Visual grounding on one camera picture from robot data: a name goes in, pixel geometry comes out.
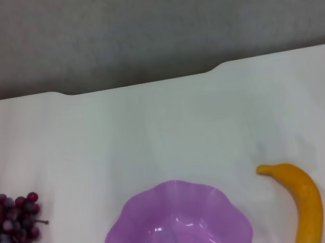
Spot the purple scalloped plastic plate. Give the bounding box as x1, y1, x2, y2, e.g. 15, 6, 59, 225
95, 167, 256, 243

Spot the yellow banana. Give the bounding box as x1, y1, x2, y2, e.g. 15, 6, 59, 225
254, 156, 325, 243

